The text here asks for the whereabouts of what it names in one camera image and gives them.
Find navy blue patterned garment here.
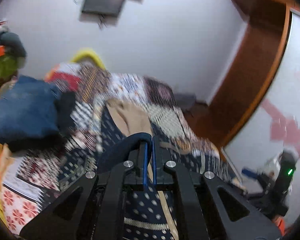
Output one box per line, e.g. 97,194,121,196
96,99,231,240

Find patchwork patterned bedspread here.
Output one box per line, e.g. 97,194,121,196
0,63,238,235

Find folded blue jeans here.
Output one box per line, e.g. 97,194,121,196
0,75,62,144

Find folded black garment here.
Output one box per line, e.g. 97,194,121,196
7,92,76,152

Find red folded cloth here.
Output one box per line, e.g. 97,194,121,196
44,62,81,92

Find green patterned cloth pile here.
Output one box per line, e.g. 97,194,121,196
0,55,18,86

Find dark grey pillow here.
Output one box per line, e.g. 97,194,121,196
0,32,27,58

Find brown wooden door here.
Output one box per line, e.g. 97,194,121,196
194,0,300,148

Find yellow bed rail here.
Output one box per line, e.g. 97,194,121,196
70,48,106,70

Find wall mounted black monitor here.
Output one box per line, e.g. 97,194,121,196
82,0,125,17

